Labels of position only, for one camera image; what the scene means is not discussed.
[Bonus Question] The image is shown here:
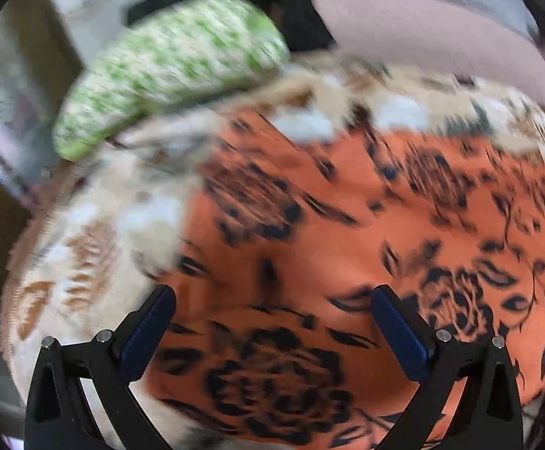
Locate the orange black floral garment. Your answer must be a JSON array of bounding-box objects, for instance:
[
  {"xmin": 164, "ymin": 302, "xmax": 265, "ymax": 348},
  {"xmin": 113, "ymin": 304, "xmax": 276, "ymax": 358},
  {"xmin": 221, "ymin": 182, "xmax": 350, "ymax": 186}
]
[{"xmin": 143, "ymin": 108, "xmax": 545, "ymax": 449}]

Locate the beige leaf print blanket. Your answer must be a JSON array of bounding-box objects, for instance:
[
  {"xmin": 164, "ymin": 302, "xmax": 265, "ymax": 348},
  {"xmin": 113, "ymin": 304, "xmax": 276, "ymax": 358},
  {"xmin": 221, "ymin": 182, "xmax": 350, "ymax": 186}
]
[{"xmin": 3, "ymin": 53, "xmax": 545, "ymax": 449}]

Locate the wooden glass panel door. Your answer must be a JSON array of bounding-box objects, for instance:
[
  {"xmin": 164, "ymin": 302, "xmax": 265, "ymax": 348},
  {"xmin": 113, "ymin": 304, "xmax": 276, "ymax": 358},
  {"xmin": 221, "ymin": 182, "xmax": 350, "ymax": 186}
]
[{"xmin": 0, "ymin": 0, "xmax": 82, "ymax": 293}]

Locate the green white patterned pillow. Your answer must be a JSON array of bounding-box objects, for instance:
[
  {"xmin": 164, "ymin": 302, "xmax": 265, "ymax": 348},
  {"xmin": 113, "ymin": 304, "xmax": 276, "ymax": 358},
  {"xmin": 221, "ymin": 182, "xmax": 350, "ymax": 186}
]
[{"xmin": 53, "ymin": 0, "xmax": 290, "ymax": 162}]

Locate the pink mattress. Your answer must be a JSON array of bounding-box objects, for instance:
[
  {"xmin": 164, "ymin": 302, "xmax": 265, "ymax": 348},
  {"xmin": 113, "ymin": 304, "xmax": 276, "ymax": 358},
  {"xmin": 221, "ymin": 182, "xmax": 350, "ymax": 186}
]
[{"xmin": 312, "ymin": 0, "xmax": 545, "ymax": 106}]

